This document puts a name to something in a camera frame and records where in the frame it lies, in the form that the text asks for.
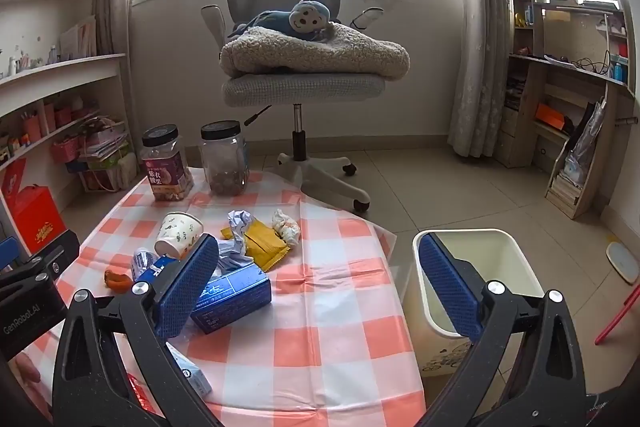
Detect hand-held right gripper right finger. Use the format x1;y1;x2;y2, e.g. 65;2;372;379
417;231;587;427

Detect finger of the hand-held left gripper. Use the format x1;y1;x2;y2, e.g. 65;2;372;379
0;229;81;290
0;236;22;275

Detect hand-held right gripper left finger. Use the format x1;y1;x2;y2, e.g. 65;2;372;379
52;233;223;427

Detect dark blue cardboard box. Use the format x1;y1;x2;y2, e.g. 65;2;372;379
190;264;273;335

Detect white leaf-print paper cup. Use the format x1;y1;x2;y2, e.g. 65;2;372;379
154;212;205;258

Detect cream plastic waste bin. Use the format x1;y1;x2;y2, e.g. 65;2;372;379
411;229;546;378

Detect person's left hand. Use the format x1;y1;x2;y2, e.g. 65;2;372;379
10;351;42;385

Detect small blue packet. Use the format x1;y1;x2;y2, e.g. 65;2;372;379
131;247;178;285

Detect red gift box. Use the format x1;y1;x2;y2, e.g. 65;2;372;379
0;157;68;255

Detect orange peel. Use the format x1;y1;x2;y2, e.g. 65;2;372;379
104;268;133;293

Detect crumpled silver paper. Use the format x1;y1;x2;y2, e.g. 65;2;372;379
217;209;257;270

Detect small white box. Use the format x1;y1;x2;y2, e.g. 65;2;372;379
167;344;213;400

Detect yellow snack packet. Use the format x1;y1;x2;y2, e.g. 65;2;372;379
221;218;291;272

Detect pink storage basket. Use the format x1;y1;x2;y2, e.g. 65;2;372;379
50;137;83;164

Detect bag of papers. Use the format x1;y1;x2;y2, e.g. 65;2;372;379
77;117;138;192

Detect purple-label nut jar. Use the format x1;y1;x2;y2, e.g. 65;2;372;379
141;124;195;202

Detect red packet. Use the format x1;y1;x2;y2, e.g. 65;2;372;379
125;372;157;413

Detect crumpled white wrapper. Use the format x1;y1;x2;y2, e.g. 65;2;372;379
271;208;301;248

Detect orange checked tablecloth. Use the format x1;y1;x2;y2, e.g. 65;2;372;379
20;167;426;427

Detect clear jar with black lid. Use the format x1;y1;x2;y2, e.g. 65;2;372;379
200;121;250;196

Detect red stool leg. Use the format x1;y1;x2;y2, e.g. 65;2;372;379
595;279;640;345

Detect oval white scale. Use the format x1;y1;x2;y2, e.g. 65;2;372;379
605;241;640;285

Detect white bookshelf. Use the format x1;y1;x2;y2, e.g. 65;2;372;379
0;0;136;258

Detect orange flat box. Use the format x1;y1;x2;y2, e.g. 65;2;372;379
535;103;568;132

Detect grey mesh office chair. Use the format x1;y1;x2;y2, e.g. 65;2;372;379
201;0;386;214

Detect wooden desk shelf unit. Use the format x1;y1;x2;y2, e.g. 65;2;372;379
495;0;638;220

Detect beige fleece blanket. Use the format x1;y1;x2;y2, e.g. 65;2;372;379
219;22;412;82

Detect blue monkey plush toy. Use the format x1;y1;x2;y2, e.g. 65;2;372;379
232;0;336;42

